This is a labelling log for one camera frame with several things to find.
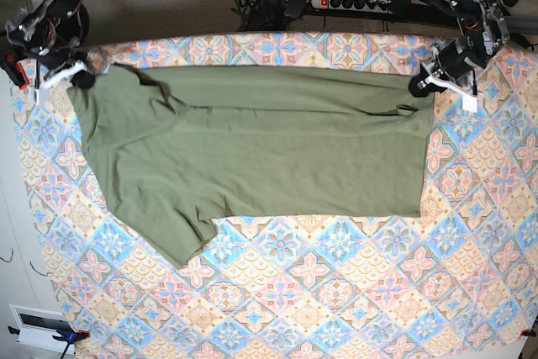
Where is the green t-shirt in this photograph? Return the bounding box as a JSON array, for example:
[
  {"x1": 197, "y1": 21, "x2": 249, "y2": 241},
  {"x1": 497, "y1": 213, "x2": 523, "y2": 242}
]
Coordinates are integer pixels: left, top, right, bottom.
[{"x1": 67, "y1": 64, "x2": 434, "y2": 267}]

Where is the orange clamp bottom right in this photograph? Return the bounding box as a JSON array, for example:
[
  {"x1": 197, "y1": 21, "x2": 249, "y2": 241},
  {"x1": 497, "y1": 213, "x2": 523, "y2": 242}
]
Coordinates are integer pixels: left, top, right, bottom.
[{"x1": 520, "y1": 329, "x2": 537, "y2": 338}]

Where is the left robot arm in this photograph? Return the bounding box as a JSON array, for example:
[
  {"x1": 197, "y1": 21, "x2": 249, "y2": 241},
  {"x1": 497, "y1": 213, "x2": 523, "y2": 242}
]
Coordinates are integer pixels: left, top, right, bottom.
[{"x1": 409, "y1": 0, "x2": 509, "y2": 113}]

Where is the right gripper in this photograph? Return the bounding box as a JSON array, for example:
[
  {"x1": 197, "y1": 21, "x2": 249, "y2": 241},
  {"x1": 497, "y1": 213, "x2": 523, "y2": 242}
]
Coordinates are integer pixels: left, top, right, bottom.
[{"x1": 33, "y1": 50, "x2": 96, "y2": 103}]

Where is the blue clamp bottom left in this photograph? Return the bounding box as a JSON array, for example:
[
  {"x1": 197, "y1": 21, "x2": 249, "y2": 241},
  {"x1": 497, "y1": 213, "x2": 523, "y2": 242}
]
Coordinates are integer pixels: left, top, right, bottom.
[{"x1": 8, "y1": 326, "x2": 90, "y2": 358}]

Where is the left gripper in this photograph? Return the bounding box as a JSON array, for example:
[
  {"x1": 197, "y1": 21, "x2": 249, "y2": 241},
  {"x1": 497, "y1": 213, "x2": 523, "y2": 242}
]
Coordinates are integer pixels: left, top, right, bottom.
[{"x1": 408, "y1": 39, "x2": 488, "y2": 112}]

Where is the white power strip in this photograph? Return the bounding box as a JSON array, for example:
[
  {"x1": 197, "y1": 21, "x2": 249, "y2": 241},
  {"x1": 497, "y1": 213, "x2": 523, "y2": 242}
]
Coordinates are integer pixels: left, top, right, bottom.
[{"x1": 310, "y1": 0, "x2": 389, "y2": 13}]

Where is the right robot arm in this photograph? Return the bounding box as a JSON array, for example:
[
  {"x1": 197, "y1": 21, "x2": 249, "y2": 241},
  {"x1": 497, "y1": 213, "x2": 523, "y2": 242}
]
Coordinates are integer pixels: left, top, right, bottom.
[{"x1": 1, "y1": 0, "x2": 95, "y2": 103}]

